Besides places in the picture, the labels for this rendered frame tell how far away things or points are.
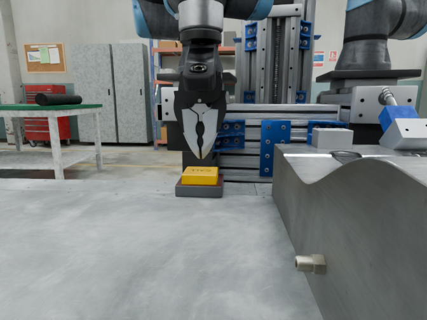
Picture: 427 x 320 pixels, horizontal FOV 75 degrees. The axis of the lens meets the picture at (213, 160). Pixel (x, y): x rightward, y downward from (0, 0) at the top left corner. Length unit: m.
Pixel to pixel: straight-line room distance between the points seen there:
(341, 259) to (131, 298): 0.17
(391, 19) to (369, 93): 0.27
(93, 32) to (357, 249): 6.52
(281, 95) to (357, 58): 0.25
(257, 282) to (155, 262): 0.10
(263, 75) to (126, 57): 5.05
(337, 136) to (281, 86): 0.60
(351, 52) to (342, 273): 0.80
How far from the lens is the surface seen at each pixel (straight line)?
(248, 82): 1.07
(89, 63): 6.22
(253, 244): 0.34
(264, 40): 1.00
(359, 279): 0.18
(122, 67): 5.93
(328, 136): 0.45
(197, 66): 0.41
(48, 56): 7.04
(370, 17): 0.95
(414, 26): 1.06
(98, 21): 6.58
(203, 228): 0.37
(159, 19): 0.90
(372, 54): 0.93
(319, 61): 5.92
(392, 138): 0.49
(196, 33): 0.48
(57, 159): 3.31
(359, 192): 0.17
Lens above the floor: 0.96
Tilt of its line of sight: 12 degrees down
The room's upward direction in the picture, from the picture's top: straight up
